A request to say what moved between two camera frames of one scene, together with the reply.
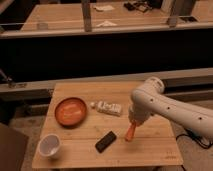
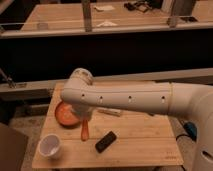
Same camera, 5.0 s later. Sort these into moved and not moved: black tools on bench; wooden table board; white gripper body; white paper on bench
Moved: white gripper body
Not moved: black tools on bench; wooden table board; white paper on bench
